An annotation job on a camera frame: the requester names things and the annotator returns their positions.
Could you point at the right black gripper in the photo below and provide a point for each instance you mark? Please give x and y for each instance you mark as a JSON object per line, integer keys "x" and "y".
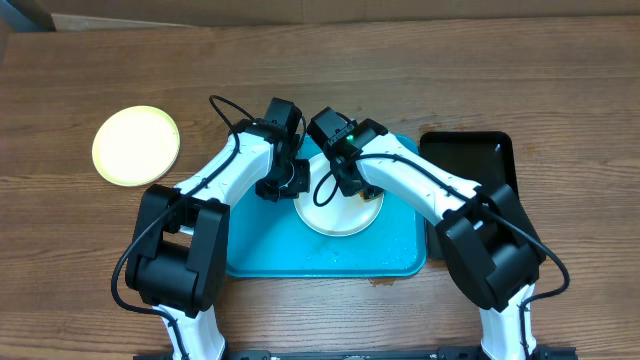
{"x": 353, "y": 185}

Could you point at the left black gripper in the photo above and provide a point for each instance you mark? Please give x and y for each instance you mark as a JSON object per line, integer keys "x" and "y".
{"x": 302, "y": 186}

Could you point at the white plate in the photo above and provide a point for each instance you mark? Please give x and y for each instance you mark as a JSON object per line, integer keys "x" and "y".
{"x": 342, "y": 216}

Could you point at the yellow-green plate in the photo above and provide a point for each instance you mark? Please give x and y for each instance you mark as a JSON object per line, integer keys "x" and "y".
{"x": 136, "y": 146}

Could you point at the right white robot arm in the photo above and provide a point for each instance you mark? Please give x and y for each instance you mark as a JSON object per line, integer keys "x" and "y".
{"x": 492, "y": 252}

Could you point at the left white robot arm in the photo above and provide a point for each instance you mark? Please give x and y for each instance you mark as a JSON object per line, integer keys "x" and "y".
{"x": 175, "y": 265}

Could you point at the blue plastic tray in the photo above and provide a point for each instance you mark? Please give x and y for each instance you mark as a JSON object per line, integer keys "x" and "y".
{"x": 269, "y": 240}

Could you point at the black water tray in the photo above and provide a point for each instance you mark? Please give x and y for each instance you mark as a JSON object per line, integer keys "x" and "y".
{"x": 486, "y": 157}

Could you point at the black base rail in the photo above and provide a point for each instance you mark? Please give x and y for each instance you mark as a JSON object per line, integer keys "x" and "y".
{"x": 443, "y": 353}

